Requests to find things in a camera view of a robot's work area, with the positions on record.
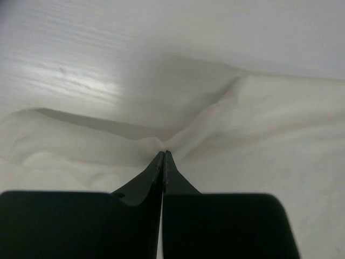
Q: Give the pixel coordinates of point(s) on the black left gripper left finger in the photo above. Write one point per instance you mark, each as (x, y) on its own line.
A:
(121, 224)

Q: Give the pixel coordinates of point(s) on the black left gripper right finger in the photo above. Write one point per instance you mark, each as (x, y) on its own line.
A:
(223, 225)

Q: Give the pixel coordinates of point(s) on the white t shirt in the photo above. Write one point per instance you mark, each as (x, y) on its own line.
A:
(283, 136)

